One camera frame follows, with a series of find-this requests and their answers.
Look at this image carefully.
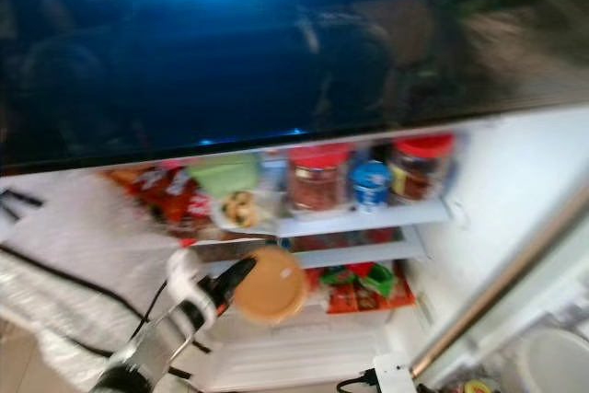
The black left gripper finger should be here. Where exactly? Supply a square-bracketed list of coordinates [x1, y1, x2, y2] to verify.
[221, 257, 259, 295]

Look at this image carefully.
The round tan container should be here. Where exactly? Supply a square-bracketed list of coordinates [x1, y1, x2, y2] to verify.
[233, 245, 310, 325]

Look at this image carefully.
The white fridge shelf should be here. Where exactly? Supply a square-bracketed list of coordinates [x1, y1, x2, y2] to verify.
[271, 197, 453, 238]
[202, 234, 430, 271]

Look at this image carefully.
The white fridge door panel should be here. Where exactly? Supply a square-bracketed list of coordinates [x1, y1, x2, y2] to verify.
[1, 183, 56, 251]

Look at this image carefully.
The green-lidded food container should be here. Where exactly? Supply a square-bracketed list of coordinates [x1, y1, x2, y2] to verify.
[189, 155, 277, 231]

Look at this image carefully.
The clear plastic bottle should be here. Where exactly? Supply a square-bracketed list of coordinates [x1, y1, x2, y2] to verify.
[258, 152, 291, 192]

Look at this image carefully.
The red snack bag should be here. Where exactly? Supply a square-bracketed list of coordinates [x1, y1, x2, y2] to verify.
[115, 165, 209, 234]

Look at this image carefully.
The red food packet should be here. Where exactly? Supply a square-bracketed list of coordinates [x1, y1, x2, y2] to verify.
[318, 261, 418, 315]

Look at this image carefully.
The red-lidded glass jar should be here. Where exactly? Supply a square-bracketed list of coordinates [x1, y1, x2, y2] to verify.
[387, 133, 457, 203]
[285, 144, 353, 215]

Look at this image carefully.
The green food packet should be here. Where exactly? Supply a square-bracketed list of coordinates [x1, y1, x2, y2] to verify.
[341, 262, 397, 298]

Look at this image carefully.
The bubble wrap sheet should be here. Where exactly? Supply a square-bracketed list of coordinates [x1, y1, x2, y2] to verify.
[1, 172, 196, 390]

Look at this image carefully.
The blue can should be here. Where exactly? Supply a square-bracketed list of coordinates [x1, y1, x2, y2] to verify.
[350, 159, 393, 213]

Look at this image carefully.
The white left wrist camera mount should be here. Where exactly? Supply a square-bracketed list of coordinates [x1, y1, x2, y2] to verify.
[166, 248, 209, 309]

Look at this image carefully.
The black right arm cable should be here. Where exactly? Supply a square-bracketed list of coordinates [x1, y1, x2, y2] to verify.
[336, 370, 376, 393]

